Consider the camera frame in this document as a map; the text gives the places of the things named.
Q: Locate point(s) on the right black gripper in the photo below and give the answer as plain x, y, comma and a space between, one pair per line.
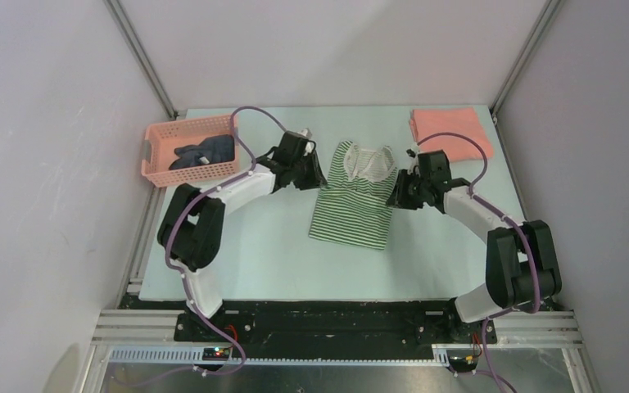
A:
398, 198

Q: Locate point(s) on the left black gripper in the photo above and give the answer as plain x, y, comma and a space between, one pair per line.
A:
316, 178

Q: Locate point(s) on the salmon pink t-shirt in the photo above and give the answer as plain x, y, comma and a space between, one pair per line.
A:
457, 131

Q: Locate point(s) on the green white striped garment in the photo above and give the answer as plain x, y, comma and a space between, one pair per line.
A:
351, 209

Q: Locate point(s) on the dark navy garment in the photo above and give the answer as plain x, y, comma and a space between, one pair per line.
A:
212, 150

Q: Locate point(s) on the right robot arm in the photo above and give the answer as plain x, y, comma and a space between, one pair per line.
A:
521, 267

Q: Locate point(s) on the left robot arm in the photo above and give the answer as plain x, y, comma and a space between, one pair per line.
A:
192, 229

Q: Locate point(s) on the pink plastic laundry basket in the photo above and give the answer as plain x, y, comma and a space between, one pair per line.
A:
163, 138

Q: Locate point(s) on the right small circuit board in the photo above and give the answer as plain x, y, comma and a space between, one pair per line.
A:
463, 360

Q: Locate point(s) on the small circuit board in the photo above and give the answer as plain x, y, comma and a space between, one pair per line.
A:
463, 360
216, 353

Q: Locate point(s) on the left small circuit board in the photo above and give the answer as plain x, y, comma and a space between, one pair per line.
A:
216, 353

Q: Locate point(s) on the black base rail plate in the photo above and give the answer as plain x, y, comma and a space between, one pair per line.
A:
346, 329

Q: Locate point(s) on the right aluminium corner post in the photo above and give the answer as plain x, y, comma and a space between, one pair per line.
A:
539, 30

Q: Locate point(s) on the aluminium corner post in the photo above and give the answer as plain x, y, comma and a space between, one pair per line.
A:
130, 35
539, 30

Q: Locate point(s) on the left aluminium corner post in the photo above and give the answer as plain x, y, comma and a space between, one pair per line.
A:
130, 35

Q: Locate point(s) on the aluminium toothed cable duct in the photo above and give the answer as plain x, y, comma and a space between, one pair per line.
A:
196, 356

